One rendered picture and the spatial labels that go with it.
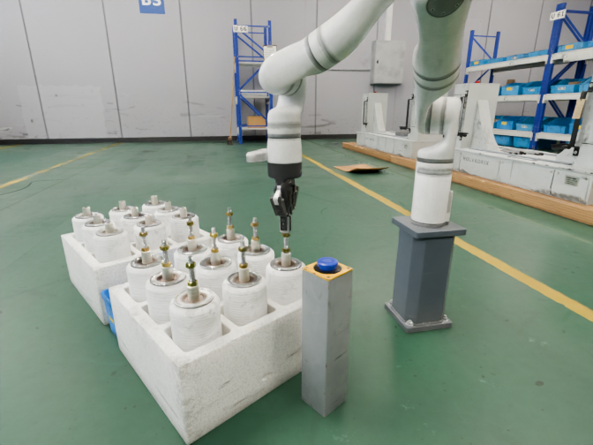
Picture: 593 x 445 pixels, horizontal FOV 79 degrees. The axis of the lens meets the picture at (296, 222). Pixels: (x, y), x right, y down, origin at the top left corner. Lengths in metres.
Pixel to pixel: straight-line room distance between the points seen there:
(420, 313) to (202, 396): 0.63
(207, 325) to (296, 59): 0.52
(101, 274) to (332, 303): 0.70
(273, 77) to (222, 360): 0.55
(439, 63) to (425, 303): 0.63
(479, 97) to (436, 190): 2.61
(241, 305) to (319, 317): 0.17
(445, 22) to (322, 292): 0.48
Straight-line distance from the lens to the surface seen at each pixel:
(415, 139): 4.15
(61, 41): 7.59
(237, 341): 0.74
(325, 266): 0.67
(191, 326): 0.71
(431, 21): 0.67
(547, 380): 1.08
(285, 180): 0.76
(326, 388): 0.79
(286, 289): 0.83
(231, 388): 0.80
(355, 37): 0.69
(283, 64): 0.73
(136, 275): 0.91
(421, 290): 1.06
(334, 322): 0.71
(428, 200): 1.00
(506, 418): 0.94
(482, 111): 3.54
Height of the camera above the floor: 0.61
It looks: 18 degrees down
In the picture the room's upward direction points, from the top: straight up
